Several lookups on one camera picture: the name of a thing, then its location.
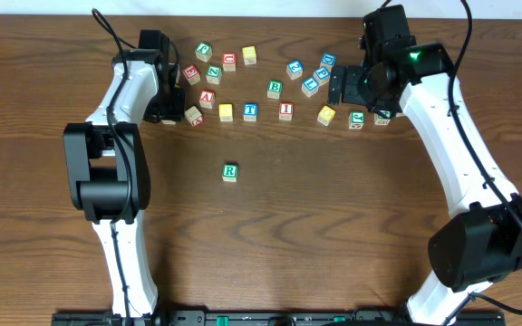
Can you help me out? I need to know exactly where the green B block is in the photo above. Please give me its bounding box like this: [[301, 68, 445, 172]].
[[267, 80, 283, 100]]

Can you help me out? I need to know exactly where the blue T block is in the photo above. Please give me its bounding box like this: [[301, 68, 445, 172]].
[[243, 103, 258, 122]]

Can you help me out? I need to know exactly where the green R block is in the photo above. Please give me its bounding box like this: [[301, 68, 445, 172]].
[[222, 164, 238, 182]]

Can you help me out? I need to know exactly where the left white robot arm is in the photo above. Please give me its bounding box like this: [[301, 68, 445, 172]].
[[54, 30, 185, 325]]

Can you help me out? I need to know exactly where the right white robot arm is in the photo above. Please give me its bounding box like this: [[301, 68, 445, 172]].
[[328, 3, 522, 325]]

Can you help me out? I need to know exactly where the blue P block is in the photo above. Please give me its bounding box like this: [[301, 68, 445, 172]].
[[314, 67, 330, 86]]

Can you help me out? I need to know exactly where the red-sided wooden block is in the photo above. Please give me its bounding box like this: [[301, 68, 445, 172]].
[[185, 106, 204, 127]]

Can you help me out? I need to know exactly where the blue D block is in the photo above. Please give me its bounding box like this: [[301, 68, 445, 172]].
[[320, 53, 337, 71]]

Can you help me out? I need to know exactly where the green J block right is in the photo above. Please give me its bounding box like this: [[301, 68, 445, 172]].
[[348, 110, 365, 129]]

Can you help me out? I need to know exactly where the green j block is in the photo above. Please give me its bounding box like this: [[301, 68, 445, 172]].
[[348, 110, 365, 129], [195, 42, 213, 62]]

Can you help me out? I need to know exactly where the blue L block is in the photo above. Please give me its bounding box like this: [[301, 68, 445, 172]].
[[301, 77, 319, 98]]

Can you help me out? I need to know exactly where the red E block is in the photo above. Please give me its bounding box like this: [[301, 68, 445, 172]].
[[182, 64, 200, 85]]

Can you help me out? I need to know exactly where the red A block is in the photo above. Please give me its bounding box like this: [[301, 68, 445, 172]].
[[198, 90, 216, 109]]

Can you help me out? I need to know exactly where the green 4 block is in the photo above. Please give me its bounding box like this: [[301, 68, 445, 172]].
[[374, 110, 392, 125]]

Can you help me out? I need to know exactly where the blue 2 block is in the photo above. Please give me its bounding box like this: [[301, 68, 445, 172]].
[[286, 60, 304, 80]]

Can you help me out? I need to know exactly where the green Z block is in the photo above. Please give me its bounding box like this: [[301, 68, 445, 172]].
[[206, 65, 222, 84]]

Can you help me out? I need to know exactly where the yellow S block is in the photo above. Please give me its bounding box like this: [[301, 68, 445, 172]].
[[218, 103, 234, 122]]

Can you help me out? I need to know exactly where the green J block top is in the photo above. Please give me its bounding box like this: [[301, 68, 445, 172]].
[[195, 42, 213, 62]]

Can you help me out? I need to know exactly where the red I block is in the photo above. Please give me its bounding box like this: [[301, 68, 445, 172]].
[[279, 102, 294, 120]]

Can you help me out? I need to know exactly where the red U block top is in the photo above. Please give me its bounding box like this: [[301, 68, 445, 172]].
[[222, 53, 237, 72]]

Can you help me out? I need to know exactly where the yellow block top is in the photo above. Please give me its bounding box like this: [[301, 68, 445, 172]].
[[242, 45, 257, 65]]

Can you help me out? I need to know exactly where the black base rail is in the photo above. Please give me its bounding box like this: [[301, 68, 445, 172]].
[[51, 308, 507, 326]]

